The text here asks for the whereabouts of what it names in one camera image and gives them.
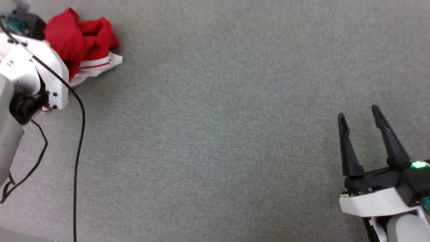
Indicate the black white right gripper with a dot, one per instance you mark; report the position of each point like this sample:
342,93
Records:
376,201

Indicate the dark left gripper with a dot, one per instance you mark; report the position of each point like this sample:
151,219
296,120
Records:
32,25

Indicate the red and white garment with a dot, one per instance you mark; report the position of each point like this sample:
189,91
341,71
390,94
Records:
72,42

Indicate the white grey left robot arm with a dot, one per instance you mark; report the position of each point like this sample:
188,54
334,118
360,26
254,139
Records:
20,67

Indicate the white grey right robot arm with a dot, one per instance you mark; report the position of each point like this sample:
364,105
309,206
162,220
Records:
406,230

